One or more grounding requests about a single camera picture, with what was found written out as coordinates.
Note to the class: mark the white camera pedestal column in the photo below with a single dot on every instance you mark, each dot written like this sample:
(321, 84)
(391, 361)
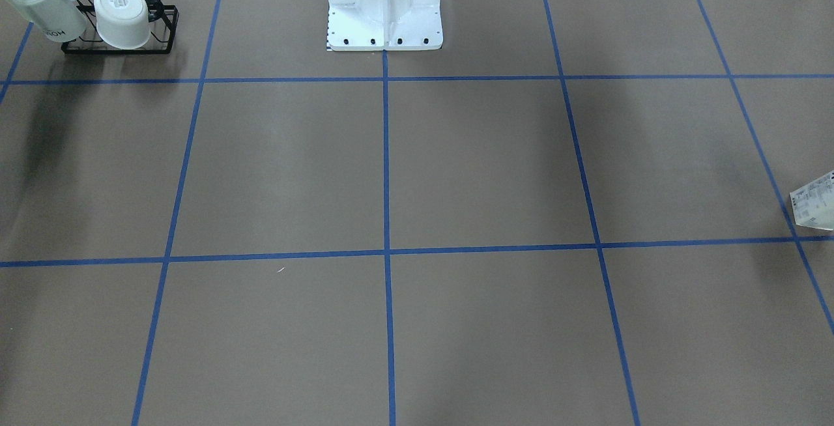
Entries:
(370, 25)

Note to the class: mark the white upside-down mug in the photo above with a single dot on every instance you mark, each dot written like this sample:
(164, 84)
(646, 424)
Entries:
(123, 24)

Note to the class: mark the blue milk carton green cap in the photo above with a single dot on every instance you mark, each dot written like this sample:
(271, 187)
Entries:
(812, 204)

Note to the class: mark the white mug with handle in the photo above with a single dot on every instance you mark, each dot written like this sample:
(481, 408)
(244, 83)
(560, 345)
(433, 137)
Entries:
(58, 20)

